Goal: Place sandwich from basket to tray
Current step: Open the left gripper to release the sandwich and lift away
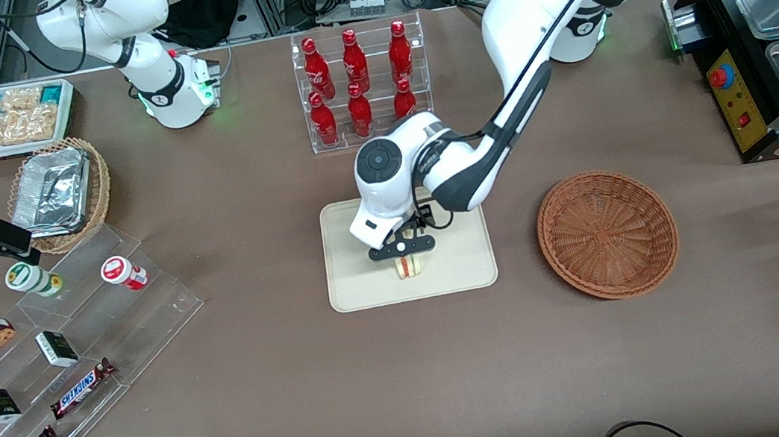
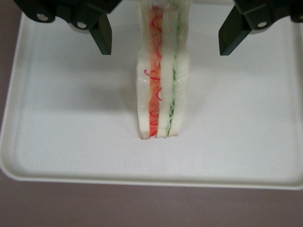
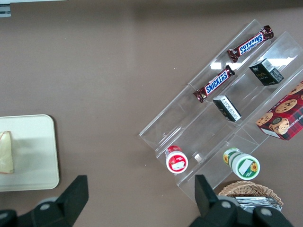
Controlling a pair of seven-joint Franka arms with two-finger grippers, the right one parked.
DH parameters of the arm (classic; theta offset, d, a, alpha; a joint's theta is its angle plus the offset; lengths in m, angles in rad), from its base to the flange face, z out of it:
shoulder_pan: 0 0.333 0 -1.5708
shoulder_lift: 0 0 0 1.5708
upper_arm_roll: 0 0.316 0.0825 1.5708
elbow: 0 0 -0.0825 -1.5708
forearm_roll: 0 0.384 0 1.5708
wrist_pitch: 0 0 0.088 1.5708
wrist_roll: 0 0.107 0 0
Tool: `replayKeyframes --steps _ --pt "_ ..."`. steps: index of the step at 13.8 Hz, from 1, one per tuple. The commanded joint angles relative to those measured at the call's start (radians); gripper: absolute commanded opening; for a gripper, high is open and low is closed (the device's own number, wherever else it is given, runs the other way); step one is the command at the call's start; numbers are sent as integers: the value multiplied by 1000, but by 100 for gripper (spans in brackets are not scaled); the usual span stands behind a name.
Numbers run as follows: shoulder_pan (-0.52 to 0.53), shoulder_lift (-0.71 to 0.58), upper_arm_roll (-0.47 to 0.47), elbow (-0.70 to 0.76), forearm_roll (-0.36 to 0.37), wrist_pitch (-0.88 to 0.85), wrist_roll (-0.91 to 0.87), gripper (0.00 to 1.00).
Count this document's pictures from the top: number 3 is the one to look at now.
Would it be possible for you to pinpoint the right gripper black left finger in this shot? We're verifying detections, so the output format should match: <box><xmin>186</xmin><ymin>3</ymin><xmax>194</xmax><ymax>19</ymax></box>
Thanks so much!
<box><xmin>0</xmin><ymin>175</ymin><xmax>89</xmax><ymax>227</ymax></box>

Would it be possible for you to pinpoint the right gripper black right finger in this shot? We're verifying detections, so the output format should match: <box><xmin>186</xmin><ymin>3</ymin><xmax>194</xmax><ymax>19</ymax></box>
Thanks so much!
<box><xmin>189</xmin><ymin>175</ymin><xmax>293</xmax><ymax>227</ymax></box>

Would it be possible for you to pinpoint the triangle sandwich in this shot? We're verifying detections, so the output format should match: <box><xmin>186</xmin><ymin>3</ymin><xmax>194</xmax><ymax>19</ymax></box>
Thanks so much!
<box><xmin>0</xmin><ymin>131</ymin><xmax>15</xmax><ymax>175</ymax></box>

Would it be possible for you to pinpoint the light wicker basket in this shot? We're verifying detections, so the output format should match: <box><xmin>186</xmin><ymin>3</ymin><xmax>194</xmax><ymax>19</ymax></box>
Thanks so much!
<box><xmin>217</xmin><ymin>180</ymin><xmax>286</xmax><ymax>209</ymax></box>

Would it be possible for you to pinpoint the beige plastic tray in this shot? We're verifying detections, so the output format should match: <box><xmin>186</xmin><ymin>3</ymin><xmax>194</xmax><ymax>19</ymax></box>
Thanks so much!
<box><xmin>0</xmin><ymin>114</ymin><xmax>60</xmax><ymax>191</ymax></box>

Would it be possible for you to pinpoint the stack of foil trays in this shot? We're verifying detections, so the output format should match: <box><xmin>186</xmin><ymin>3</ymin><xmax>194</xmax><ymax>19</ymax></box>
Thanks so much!
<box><xmin>233</xmin><ymin>196</ymin><xmax>283</xmax><ymax>211</ymax></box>

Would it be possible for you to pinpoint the green white lidded cup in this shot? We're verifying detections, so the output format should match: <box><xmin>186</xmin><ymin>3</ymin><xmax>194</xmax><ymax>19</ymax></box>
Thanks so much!
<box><xmin>222</xmin><ymin>147</ymin><xmax>262</xmax><ymax>181</ymax></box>

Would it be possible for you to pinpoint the red white lidded cup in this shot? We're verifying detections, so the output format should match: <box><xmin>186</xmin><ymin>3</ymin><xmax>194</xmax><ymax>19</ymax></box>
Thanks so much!
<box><xmin>165</xmin><ymin>145</ymin><xmax>189</xmax><ymax>175</ymax></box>

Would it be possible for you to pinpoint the clear acrylic stepped shelf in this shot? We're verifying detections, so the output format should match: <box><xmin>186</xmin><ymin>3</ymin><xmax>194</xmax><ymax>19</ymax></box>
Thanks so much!
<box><xmin>139</xmin><ymin>19</ymin><xmax>303</xmax><ymax>205</ymax></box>

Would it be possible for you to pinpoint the small black carton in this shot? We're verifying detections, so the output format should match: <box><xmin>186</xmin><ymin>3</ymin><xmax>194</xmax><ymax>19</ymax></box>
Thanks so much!
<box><xmin>212</xmin><ymin>95</ymin><xmax>242</xmax><ymax>122</ymax></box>
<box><xmin>249</xmin><ymin>58</ymin><xmax>285</xmax><ymax>87</ymax></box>

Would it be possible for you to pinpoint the red tartan cookie box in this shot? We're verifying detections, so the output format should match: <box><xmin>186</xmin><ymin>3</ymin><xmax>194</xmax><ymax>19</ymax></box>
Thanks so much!
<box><xmin>256</xmin><ymin>80</ymin><xmax>303</xmax><ymax>141</ymax></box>

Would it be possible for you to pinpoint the brown Snickers bar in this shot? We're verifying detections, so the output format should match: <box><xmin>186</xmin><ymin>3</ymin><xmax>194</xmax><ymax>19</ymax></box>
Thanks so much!
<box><xmin>192</xmin><ymin>65</ymin><xmax>236</xmax><ymax>104</ymax></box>
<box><xmin>227</xmin><ymin>25</ymin><xmax>276</xmax><ymax>63</ymax></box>

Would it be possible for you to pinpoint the white grey edge device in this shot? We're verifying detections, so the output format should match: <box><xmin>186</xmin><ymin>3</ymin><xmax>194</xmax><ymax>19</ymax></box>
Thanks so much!
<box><xmin>0</xmin><ymin>3</ymin><xmax>12</xmax><ymax>18</ymax></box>

